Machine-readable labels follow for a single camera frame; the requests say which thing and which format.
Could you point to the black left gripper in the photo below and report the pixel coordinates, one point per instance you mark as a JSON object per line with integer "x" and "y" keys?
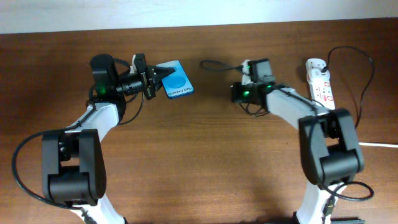
{"x": 150, "y": 84}

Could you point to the blue Galaxy smartphone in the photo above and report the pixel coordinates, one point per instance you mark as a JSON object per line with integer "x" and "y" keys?
{"x": 176, "y": 84}

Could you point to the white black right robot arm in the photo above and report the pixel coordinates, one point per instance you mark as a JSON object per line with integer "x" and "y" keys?
{"x": 330, "y": 154}

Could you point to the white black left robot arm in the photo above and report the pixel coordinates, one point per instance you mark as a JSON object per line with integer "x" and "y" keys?
{"x": 73, "y": 170}

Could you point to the white USB charger adapter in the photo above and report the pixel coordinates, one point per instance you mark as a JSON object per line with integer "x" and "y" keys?
{"x": 316, "y": 75}

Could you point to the white power strip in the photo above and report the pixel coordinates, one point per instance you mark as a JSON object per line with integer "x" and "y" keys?
{"x": 320, "y": 91}

